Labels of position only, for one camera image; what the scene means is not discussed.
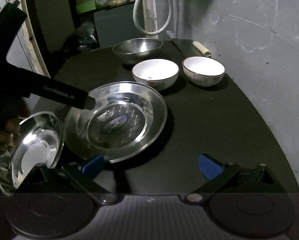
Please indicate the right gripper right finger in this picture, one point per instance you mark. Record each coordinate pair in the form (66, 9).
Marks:
(217, 174)

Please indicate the steel plate with sticker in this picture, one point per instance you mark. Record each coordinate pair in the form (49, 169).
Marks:
(127, 118)

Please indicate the green box on shelf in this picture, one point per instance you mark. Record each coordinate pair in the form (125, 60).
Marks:
(85, 7)

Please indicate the dark cabinet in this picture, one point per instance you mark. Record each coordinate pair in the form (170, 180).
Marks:
(115, 25)

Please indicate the cleaver with cream handle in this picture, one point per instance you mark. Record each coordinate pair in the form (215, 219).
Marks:
(189, 48)

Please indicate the person left hand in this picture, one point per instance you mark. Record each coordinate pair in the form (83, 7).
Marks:
(11, 114)

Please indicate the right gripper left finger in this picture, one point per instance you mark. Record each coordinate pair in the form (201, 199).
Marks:
(83, 177)

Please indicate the deep steel bowl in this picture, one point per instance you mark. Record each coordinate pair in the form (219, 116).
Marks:
(137, 50)

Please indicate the white ceramic bowl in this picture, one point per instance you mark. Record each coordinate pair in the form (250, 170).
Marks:
(159, 74)
(203, 71)

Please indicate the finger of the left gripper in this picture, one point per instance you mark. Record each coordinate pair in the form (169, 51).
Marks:
(68, 95)

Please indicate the large steel plate back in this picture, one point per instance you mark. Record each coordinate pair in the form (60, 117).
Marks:
(41, 143)

